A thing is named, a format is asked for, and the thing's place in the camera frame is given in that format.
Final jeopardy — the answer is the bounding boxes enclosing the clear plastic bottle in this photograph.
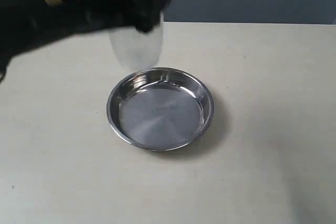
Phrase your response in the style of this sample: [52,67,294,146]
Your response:
[109,14,164,71]

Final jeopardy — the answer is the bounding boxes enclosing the round stainless steel plate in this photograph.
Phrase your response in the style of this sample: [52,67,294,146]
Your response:
[106,67,214,152]

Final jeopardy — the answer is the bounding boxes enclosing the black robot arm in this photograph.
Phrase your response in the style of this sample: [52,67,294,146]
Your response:
[1,0,171,78]

